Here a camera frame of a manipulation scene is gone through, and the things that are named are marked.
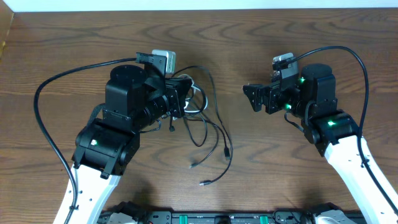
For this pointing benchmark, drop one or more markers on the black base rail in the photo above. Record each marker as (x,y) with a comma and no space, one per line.
(128,212)

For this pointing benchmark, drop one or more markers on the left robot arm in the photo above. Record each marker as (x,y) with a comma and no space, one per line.
(136,96)

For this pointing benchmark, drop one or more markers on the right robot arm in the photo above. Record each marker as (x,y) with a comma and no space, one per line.
(309,94)

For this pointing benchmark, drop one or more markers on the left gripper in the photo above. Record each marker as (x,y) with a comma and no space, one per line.
(178,98)

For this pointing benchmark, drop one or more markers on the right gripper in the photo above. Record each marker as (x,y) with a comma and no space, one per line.
(271,91)

